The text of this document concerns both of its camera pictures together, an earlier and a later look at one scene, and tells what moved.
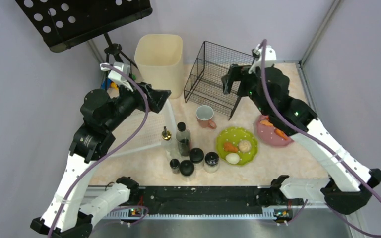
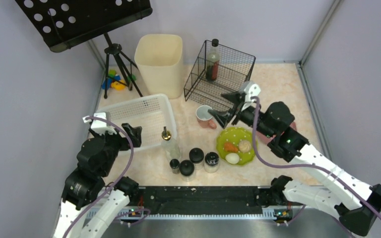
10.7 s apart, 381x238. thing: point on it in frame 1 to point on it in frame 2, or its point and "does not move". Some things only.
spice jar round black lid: (196, 156) does not move
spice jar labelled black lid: (212, 162) does not move
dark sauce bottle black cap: (183, 136) to (213, 60)
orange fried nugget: (228, 147) does not move
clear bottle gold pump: (169, 147) does not move
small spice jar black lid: (174, 164) does not move
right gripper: (237, 75) to (237, 108)
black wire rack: (205, 86) does not move
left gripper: (148, 97) to (123, 137)
